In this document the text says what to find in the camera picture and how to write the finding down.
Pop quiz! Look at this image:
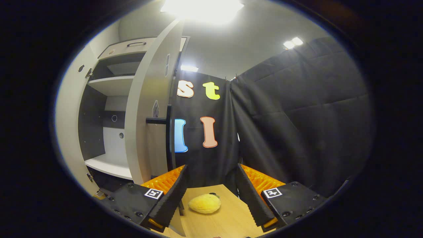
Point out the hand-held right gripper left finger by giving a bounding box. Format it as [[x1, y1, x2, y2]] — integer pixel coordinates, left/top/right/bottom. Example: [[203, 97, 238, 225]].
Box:
[[99, 165, 189, 233]]

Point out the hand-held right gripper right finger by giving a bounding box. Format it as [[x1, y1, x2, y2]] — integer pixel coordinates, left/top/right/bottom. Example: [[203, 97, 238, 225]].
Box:
[[237, 163, 327, 232]]

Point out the grey cabinet door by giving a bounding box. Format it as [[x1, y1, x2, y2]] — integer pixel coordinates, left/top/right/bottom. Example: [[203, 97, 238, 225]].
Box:
[[55, 43, 99, 197], [124, 18, 190, 237]]

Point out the grey cabinet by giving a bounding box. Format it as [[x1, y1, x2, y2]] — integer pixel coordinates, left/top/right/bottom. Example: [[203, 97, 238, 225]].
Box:
[[78, 36, 190, 194]]

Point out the grey cabinet drawer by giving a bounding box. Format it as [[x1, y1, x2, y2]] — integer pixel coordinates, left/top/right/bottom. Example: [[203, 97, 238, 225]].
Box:
[[98, 37, 187, 60]]

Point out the yellow plush toy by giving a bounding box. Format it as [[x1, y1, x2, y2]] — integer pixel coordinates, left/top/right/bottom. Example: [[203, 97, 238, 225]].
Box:
[[188, 193, 221, 214]]

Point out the black backdrop cloth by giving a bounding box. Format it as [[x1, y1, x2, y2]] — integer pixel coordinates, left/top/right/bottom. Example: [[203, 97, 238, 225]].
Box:
[[170, 68, 240, 195], [230, 36, 375, 199]]

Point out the large ceiling light panel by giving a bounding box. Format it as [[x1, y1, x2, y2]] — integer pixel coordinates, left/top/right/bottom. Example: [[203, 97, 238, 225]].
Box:
[[160, 0, 244, 23]]

